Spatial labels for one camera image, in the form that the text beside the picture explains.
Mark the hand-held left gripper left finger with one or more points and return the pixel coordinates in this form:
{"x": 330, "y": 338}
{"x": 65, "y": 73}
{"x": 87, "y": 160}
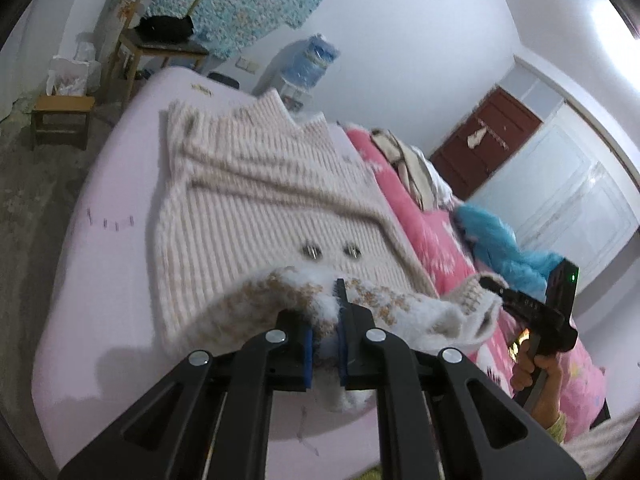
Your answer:
{"x": 306, "y": 355}

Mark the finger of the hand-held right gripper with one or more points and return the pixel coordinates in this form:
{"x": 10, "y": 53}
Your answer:
{"x": 492, "y": 286}

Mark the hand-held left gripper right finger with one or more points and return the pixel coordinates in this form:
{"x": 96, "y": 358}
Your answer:
{"x": 342, "y": 355}

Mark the beige white houndstooth coat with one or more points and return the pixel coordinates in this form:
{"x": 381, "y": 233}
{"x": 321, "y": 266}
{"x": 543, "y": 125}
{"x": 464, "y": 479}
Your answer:
{"x": 250, "y": 200}

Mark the person's right forearm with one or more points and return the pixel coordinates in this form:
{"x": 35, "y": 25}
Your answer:
{"x": 550, "y": 417}

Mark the beige clothes pile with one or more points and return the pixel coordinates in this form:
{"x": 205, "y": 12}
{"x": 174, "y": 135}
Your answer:
{"x": 410, "y": 165}

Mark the person's right hand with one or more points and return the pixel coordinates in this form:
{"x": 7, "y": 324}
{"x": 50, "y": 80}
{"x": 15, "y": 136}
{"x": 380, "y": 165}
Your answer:
{"x": 550, "y": 375}

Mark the blue fluffy cloth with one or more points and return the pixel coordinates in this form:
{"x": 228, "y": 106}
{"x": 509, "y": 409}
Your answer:
{"x": 495, "y": 240}

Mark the pink floral blanket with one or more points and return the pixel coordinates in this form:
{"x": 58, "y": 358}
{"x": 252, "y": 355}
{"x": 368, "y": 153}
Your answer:
{"x": 425, "y": 230}

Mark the white cloth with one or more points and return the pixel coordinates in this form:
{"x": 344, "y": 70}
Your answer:
{"x": 440, "y": 185}

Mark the white panelled wardrobe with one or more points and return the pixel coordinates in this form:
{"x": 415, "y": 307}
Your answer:
{"x": 565, "y": 185}

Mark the red-brown wooden door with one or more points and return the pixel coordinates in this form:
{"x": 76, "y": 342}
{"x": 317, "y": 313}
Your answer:
{"x": 485, "y": 155}

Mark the person's white fluffy robe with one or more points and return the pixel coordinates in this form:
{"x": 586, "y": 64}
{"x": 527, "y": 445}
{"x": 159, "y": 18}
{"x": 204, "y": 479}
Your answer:
{"x": 605, "y": 445}

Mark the cream cloth on door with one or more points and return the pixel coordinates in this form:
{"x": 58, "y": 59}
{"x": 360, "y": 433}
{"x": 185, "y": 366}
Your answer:
{"x": 477, "y": 136}

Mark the lavender bed sheet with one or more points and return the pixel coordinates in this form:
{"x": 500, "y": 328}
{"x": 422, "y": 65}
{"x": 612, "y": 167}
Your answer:
{"x": 100, "y": 285}

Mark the white water dispenser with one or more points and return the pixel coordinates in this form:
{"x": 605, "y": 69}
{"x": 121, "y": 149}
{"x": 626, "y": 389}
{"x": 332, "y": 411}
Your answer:
{"x": 292, "y": 95}

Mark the blue water bottle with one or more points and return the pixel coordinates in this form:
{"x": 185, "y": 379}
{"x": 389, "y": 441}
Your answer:
{"x": 315, "y": 60}

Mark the small wooden stool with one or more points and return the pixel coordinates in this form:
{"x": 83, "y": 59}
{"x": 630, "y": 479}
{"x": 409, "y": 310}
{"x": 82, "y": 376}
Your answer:
{"x": 62, "y": 105}

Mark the wooden chair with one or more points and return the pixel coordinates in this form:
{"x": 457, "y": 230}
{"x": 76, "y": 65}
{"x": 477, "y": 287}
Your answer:
{"x": 125, "y": 55}

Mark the black bag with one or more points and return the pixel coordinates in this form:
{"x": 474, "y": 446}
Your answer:
{"x": 165, "y": 27}

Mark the white plastic bags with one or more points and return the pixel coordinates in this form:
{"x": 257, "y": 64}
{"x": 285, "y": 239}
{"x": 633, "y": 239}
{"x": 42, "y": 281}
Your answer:
{"x": 70, "y": 72}

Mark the white wall socket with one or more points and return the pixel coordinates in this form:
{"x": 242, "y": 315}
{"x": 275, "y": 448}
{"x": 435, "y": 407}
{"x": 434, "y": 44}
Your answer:
{"x": 247, "y": 65}

